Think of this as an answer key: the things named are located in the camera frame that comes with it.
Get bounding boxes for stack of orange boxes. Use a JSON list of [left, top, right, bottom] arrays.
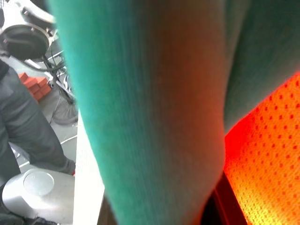
[[18, 72, 53, 102]]

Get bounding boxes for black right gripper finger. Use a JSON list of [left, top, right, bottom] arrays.
[[201, 172, 248, 225]]

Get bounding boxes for silver robot body cylinder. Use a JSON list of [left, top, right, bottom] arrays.
[[1, 168, 76, 225]]

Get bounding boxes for person in dark trousers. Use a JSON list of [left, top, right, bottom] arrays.
[[0, 60, 76, 188]]

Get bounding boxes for white machine part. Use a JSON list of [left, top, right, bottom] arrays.
[[20, 0, 57, 24]]

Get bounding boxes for round black and silver device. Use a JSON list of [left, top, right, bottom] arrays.
[[2, 24, 51, 60]]

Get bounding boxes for teal green knit cloth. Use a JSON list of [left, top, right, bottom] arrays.
[[46, 0, 300, 225]]

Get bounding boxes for black cables on floor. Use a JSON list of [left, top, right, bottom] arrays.
[[23, 49, 79, 125]]

